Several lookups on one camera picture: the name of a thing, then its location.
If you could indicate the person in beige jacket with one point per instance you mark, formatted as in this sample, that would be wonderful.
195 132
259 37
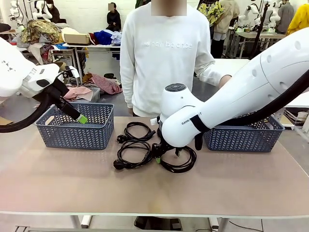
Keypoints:
227 21

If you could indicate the black tripod stand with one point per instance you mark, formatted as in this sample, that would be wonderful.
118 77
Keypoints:
262 31

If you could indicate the flat cardboard sheet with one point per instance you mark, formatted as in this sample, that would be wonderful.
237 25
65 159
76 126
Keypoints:
4 120

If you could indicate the white background table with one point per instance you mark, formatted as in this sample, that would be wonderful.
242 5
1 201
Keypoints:
96 46

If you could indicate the white side table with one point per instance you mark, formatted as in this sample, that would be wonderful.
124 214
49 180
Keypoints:
231 65

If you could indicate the red checkered cloth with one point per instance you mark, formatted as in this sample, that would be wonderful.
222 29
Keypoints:
106 83

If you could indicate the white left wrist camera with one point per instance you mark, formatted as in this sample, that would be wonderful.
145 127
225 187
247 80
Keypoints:
72 72

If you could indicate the person in grey jacket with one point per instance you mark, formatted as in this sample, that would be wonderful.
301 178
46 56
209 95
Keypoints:
286 17

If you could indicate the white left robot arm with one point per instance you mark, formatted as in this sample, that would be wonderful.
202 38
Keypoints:
14 72

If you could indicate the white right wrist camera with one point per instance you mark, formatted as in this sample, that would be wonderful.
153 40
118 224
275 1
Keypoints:
153 121

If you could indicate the grey storage bin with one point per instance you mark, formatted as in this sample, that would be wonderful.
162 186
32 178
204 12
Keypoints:
96 94

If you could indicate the pile of patterned cloths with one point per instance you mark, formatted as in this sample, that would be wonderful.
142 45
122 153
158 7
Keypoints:
41 31

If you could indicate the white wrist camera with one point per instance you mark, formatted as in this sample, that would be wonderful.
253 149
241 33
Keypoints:
72 72
153 121

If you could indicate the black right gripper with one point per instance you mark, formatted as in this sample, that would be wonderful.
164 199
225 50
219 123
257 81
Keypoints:
159 128

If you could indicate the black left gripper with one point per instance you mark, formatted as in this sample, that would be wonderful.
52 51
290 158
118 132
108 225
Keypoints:
58 90

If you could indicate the black floor pedal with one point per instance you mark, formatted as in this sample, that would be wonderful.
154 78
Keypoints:
157 223

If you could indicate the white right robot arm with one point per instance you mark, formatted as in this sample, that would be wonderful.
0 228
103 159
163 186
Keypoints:
241 91

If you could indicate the cardboard box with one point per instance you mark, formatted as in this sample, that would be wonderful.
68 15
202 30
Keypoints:
77 38

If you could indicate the masked person in black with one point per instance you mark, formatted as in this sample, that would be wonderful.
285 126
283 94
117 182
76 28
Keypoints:
53 12

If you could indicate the seated person in black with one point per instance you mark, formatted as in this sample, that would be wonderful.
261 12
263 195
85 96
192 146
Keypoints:
113 19

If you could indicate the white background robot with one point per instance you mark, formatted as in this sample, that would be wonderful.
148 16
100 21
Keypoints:
15 9
274 12
248 12
39 9

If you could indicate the person in yellow hoodie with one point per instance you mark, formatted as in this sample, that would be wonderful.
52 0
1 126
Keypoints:
299 21

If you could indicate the person in white sweatshirt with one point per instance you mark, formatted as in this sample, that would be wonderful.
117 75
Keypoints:
159 72

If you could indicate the person in yellow patterned shirt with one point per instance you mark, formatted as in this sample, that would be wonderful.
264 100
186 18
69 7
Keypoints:
212 12

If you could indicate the light blue shirt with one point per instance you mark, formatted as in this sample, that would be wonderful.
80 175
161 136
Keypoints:
117 37

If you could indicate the blue clothing heap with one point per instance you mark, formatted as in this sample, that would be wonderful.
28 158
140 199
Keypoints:
101 37

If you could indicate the person's left hand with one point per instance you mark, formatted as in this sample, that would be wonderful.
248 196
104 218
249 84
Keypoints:
225 81

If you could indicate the white table leg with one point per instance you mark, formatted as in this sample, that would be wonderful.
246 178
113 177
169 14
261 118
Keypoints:
82 221
217 223

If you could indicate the wooden background table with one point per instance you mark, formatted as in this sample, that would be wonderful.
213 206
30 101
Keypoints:
260 36

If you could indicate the blue-grey plastic basket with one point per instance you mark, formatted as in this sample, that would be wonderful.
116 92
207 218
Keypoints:
241 140
72 137

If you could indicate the person's left forearm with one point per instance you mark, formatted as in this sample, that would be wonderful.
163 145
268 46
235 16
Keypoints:
208 72

